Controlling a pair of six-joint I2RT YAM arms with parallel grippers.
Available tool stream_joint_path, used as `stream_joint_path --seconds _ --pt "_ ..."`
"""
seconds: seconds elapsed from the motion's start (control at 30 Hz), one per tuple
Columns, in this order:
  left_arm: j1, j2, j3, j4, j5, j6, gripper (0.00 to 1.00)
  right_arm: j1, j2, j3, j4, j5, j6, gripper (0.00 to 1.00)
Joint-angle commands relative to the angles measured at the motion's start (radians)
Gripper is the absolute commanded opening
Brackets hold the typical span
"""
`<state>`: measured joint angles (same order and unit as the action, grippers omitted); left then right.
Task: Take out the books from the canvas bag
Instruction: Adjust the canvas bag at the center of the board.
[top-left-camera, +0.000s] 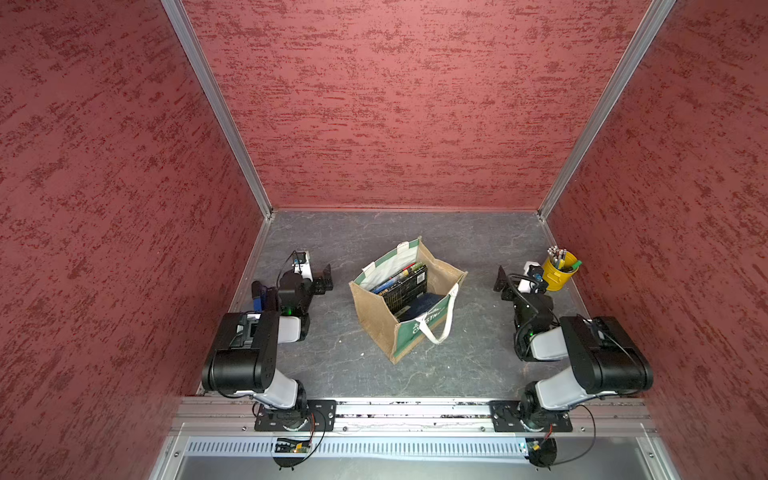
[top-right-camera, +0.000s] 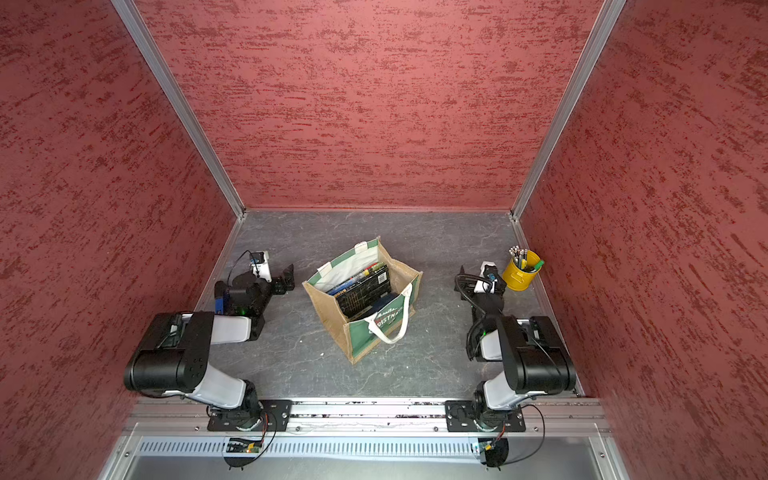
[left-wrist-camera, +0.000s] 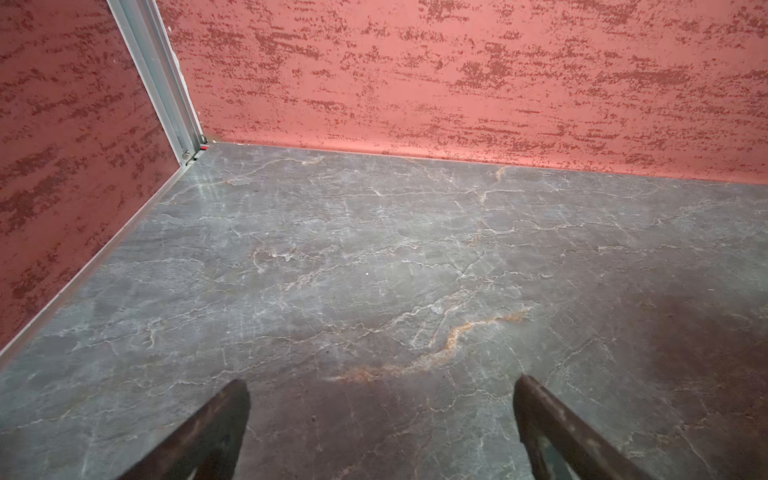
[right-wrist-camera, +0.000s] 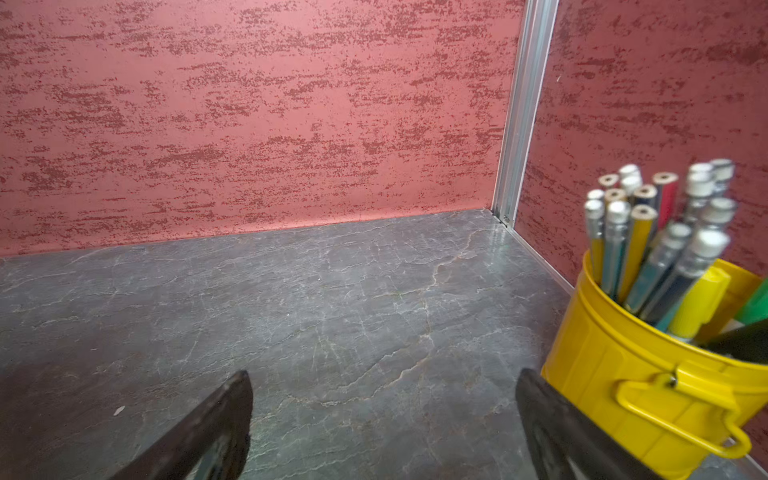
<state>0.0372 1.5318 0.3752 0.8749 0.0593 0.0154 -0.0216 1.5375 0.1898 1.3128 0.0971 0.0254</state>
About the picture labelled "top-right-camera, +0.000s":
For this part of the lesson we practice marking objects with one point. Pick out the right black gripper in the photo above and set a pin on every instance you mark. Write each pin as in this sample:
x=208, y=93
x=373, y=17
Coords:
x=472, y=284

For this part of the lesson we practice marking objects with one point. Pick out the dark blue book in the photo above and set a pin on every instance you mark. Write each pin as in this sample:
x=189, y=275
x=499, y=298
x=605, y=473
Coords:
x=376, y=306

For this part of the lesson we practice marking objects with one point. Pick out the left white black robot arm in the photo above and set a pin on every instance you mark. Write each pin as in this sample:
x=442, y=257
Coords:
x=172, y=358

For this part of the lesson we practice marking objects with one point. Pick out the pink red book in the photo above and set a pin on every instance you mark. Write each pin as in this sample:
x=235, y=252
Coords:
x=371, y=269

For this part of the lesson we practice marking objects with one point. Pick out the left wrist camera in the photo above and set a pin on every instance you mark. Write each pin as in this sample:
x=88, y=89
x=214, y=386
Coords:
x=259, y=262

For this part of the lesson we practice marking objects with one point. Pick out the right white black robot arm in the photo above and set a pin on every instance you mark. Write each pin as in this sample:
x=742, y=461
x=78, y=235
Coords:
x=534, y=360

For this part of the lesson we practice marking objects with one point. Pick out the aluminium corner post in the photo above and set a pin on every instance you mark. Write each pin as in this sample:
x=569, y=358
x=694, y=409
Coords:
x=604, y=24
x=131, y=18

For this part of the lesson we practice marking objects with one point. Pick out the left aluminium corner post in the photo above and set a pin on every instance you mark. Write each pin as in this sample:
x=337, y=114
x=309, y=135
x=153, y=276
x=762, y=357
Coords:
x=131, y=18

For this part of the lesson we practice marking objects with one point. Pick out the right aluminium corner post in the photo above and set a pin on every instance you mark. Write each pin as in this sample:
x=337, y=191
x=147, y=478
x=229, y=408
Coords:
x=604, y=24

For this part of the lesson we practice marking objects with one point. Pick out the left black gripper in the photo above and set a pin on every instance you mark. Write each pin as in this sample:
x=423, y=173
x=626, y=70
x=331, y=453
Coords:
x=279, y=284

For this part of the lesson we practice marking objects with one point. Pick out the black book yellow characters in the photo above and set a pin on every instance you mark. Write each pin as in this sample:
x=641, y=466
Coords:
x=364, y=293

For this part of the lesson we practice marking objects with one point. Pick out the green burlap canvas bag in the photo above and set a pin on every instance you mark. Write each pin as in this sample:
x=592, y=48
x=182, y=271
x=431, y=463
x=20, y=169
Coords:
x=357, y=338

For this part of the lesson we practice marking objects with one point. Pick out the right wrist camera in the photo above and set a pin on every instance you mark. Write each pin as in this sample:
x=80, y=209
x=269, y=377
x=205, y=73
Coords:
x=489, y=282

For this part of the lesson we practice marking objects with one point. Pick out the yellow pen cup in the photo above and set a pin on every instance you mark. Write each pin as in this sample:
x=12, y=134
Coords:
x=514, y=274

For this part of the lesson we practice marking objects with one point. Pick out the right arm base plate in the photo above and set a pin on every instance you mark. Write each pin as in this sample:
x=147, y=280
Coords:
x=469, y=416

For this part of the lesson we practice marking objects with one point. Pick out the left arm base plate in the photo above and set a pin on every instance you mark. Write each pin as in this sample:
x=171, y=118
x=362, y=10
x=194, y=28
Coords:
x=269, y=415

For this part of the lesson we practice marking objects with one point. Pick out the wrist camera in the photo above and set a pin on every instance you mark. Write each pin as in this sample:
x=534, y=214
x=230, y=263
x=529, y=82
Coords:
x=259, y=262
x=489, y=282

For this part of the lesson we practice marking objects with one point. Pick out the aluminium front rail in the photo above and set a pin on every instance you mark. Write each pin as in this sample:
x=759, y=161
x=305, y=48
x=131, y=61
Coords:
x=385, y=417

